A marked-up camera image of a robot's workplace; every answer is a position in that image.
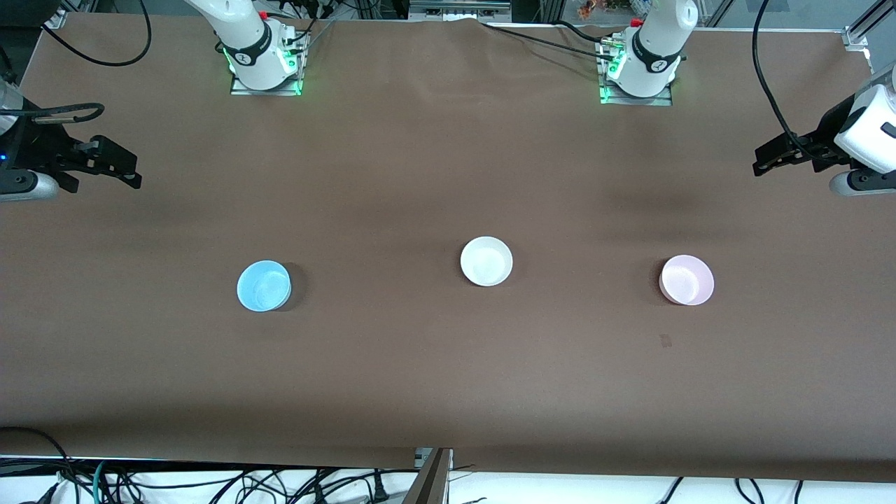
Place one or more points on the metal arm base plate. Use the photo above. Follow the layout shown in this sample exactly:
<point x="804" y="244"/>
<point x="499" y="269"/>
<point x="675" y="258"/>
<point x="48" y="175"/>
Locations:
<point x="665" y="100"/>
<point x="241" y="89"/>

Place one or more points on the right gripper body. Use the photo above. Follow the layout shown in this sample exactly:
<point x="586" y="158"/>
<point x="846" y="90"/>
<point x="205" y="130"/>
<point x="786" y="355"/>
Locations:
<point x="38" y="147"/>

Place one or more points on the blue bowl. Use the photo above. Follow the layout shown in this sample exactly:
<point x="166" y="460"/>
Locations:
<point x="264" y="285"/>

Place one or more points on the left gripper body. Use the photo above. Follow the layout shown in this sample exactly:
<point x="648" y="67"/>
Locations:
<point x="824" y="135"/>

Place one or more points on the brown table cover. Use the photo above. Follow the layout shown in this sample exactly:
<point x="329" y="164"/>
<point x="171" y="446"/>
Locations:
<point x="560" y="385"/>

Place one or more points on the pink bowl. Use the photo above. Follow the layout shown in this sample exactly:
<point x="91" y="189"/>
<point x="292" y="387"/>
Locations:
<point x="687" y="280"/>

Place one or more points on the grey metal bar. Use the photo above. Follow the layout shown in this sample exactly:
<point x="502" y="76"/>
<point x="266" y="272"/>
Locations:
<point x="455" y="10"/>

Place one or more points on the white bowl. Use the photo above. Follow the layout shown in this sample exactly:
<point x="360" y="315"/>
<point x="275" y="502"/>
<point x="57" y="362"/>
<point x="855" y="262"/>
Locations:
<point x="486" y="261"/>

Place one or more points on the aluminium profile beam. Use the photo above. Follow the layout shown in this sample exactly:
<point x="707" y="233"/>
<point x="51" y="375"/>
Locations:
<point x="430" y="483"/>

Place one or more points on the orange object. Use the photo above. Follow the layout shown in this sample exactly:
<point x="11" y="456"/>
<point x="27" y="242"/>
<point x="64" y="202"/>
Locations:
<point x="590" y="8"/>

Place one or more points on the aluminium frame profile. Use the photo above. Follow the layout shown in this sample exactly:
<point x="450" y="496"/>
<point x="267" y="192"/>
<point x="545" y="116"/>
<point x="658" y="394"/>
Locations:
<point x="56" y="17"/>
<point x="864" y="24"/>

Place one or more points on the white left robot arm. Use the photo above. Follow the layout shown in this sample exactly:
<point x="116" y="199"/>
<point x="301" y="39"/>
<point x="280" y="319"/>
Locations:
<point x="654" y="49"/>

